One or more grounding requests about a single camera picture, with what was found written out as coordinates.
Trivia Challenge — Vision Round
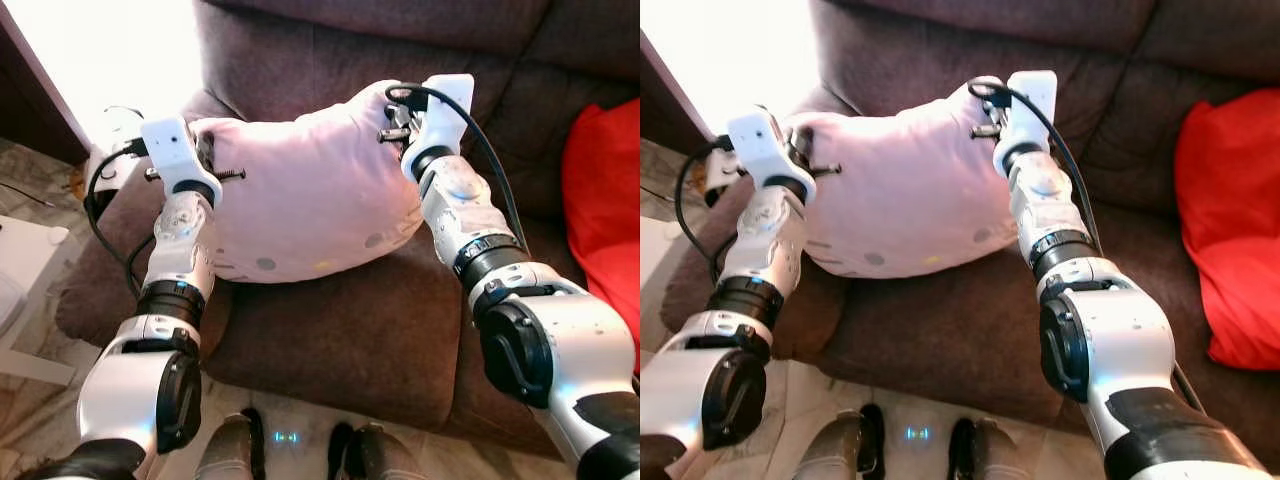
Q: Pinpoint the pink pillow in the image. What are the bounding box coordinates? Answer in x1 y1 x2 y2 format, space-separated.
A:
782 76 1036 280
188 80 426 285

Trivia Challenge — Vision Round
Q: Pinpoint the red pillow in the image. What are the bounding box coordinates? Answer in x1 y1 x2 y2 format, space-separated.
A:
1173 87 1280 373
560 97 641 379

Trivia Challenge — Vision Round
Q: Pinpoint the dark fabric sofa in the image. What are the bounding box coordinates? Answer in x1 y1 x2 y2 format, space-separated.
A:
55 0 641 463
660 0 1280 456

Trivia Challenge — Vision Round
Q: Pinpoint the dark wooden cabinet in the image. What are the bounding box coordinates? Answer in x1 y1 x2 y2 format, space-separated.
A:
0 8 93 167
640 30 719 169

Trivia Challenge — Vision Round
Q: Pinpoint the white side table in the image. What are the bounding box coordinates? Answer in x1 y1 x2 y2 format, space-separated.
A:
640 213 693 301
0 213 79 389

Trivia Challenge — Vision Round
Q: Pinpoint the robot left leg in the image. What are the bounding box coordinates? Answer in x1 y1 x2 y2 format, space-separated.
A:
193 408 268 480
795 403 888 480

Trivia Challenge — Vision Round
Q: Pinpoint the robot leg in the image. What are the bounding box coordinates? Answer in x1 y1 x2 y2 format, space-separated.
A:
328 420 433 480
193 408 268 480
948 417 1033 480
795 403 888 480

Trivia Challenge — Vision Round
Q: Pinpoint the robot right leg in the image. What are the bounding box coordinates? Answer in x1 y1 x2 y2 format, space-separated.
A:
328 420 433 480
948 417 1033 480

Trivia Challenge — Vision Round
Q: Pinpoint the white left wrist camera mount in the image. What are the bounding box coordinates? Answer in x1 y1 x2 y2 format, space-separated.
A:
140 114 224 197
725 106 814 193

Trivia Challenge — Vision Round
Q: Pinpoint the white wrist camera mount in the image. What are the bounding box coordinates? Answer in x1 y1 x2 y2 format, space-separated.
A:
725 106 814 193
140 114 224 197
403 73 477 169
993 69 1060 169

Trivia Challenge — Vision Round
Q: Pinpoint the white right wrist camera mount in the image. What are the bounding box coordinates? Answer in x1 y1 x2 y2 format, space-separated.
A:
993 69 1060 169
403 73 477 169

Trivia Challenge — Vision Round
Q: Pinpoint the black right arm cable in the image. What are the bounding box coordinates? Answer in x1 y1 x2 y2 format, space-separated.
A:
384 83 533 257
966 78 1107 257

